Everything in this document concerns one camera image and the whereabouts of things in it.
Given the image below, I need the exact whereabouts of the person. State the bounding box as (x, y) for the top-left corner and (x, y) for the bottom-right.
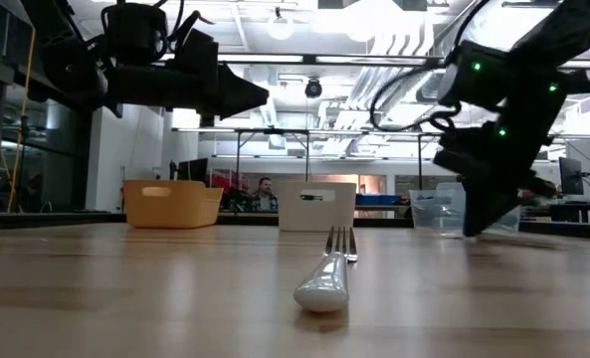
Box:
(248, 176), (280, 214)

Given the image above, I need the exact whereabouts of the clear plastic bin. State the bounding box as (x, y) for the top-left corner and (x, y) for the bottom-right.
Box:
(407, 181), (522, 236)

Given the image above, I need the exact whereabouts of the yellow cable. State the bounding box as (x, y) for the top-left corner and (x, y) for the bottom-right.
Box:
(0, 0), (38, 216)

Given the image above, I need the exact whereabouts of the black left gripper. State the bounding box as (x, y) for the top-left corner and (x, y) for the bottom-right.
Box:
(105, 62), (271, 128)

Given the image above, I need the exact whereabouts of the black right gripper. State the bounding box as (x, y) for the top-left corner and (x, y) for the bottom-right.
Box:
(461, 110), (558, 239)

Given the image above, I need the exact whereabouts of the black background table frame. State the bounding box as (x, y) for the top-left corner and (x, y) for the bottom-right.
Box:
(233, 126), (311, 183)
(416, 131), (463, 191)

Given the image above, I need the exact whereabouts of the white-handled fork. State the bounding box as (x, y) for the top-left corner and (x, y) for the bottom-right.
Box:
(293, 225), (360, 314)

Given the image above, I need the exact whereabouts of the blue storage bin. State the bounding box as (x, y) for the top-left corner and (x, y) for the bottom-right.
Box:
(356, 194), (405, 207)

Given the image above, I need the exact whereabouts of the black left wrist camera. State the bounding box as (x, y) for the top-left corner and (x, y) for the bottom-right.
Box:
(167, 13), (222, 71)

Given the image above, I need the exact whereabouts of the white plastic bin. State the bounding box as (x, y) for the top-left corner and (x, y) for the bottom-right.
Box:
(277, 181), (358, 233)

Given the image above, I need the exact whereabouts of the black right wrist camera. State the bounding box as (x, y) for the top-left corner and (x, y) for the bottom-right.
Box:
(432, 132), (478, 176)

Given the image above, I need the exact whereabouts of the yellow plastic bin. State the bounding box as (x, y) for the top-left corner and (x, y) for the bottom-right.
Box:
(122, 179), (224, 230)

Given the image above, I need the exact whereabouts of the black overhead camera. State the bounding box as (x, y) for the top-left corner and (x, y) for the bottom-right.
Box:
(303, 78), (324, 99)

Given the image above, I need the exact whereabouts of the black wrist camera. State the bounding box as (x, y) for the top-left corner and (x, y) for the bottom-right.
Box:
(167, 13), (222, 71)
(432, 132), (478, 176)

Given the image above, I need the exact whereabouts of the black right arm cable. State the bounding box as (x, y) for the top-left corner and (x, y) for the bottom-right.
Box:
(368, 63), (463, 135)

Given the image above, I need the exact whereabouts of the white ring lamp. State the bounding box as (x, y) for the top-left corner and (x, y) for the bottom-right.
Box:
(266, 7), (295, 42)

